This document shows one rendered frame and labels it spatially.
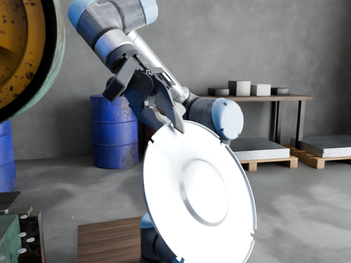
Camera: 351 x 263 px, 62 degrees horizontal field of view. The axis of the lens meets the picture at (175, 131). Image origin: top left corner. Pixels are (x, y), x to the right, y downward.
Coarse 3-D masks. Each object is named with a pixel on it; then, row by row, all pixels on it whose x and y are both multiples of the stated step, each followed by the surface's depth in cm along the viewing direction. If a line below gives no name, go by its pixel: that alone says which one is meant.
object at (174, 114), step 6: (156, 96) 56; (162, 96) 56; (156, 102) 57; (162, 102) 56; (168, 102) 55; (162, 108) 56; (168, 108) 56; (174, 108) 55; (180, 108) 59; (168, 114) 56; (174, 114) 55; (180, 114) 56; (174, 120) 55; (180, 120) 56; (174, 126) 56; (180, 126) 56; (180, 132) 56
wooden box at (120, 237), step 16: (96, 224) 158; (112, 224) 158; (128, 224) 158; (80, 240) 143; (96, 240) 143; (112, 240) 143; (128, 240) 143; (80, 256) 131; (96, 256) 131; (112, 256) 131; (128, 256) 131
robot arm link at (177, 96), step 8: (128, 32) 78; (136, 32) 81; (136, 40) 80; (136, 48) 81; (144, 48) 82; (144, 56) 82; (152, 56) 84; (152, 64) 84; (160, 64) 86; (168, 72) 89; (176, 80) 92; (176, 88) 91; (184, 88) 95; (176, 96) 92; (184, 96) 92; (192, 96) 95; (184, 104) 93; (184, 120) 94
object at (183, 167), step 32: (160, 128) 53; (192, 128) 61; (160, 160) 51; (192, 160) 56; (224, 160) 63; (160, 192) 48; (192, 192) 52; (224, 192) 58; (160, 224) 45; (192, 224) 49; (224, 224) 55; (192, 256) 46; (224, 256) 51
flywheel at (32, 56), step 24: (0, 0) 108; (24, 0) 107; (0, 24) 110; (24, 24) 111; (48, 24) 114; (0, 48) 111; (24, 48) 113; (48, 48) 117; (0, 72) 113; (24, 72) 111; (0, 96) 111
